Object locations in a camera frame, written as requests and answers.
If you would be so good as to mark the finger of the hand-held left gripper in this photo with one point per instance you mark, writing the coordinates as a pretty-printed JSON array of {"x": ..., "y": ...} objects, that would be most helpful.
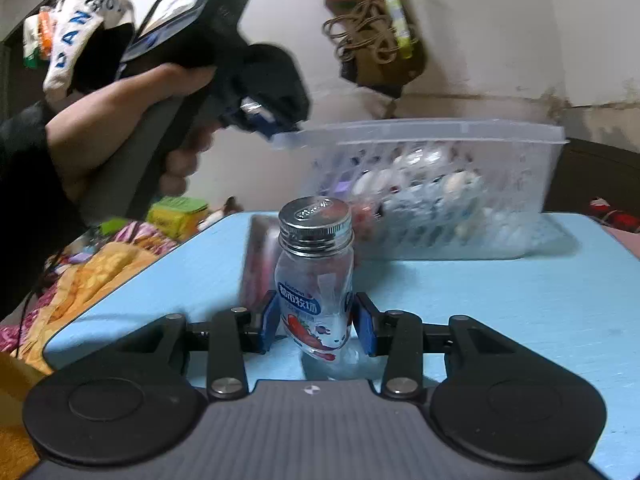
[{"x": 260, "y": 119}]

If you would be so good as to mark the white jacket with blue letters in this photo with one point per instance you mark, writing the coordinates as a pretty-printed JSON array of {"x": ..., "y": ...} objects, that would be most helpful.
[{"x": 80, "y": 25}]

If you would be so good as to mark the clear bottle with silver cap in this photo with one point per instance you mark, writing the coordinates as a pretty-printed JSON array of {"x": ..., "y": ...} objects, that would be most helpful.
[{"x": 315, "y": 280}]

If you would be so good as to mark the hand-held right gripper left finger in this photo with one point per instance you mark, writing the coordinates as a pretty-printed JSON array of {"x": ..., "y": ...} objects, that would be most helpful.
[{"x": 270, "y": 320}]

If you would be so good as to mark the orange and white hanging bag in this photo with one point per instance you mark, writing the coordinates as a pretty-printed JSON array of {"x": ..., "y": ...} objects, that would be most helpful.
[{"x": 40, "y": 35}]

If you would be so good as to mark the clear plastic basket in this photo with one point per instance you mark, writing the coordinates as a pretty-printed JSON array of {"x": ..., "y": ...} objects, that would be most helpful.
[{"x": 450, "y": 200}]

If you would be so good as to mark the yellow-green patterned long bag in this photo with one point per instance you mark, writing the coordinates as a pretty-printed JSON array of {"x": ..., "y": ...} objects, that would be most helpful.
[{"x": 395, "y": 5}]

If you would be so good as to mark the pink flat packet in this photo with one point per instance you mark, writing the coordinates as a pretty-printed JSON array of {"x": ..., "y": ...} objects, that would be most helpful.
[{"x": 257, "y": 260}]

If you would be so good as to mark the black hanging garment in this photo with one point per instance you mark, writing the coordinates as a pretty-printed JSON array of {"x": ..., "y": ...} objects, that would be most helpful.
[{"x": 102, "y": 55}]

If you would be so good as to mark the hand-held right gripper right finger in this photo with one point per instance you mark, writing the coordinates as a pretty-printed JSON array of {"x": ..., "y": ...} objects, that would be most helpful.
[{"x": 365, "y": 330}]

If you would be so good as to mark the red and black plaid blanket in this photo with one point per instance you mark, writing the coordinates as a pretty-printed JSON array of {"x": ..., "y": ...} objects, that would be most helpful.
[{"x": 615, "y": 215}]

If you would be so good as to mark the dark wooden headboard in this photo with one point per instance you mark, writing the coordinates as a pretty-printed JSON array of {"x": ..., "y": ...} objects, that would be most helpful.
[{"x": 595, "y": 175}]

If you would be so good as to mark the person's left hand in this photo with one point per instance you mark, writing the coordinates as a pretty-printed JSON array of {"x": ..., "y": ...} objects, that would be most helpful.
[{"x": 110, "y": 115}]

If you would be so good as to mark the yellow-green plastic basket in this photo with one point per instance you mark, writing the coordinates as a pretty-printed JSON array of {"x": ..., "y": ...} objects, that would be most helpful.
[{"x": 177, "y": 212}]

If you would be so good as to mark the pink pillow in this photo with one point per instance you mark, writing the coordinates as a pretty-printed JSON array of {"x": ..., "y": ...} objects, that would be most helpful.
[{"x": 625, "y": 242}]

